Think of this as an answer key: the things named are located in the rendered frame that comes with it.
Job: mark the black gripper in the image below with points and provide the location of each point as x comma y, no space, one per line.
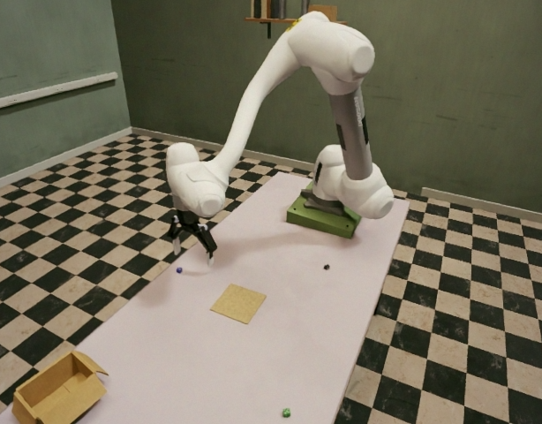
188,218

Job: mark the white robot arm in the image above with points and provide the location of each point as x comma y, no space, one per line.
344,175

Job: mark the tan square mat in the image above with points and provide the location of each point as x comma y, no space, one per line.
238,303

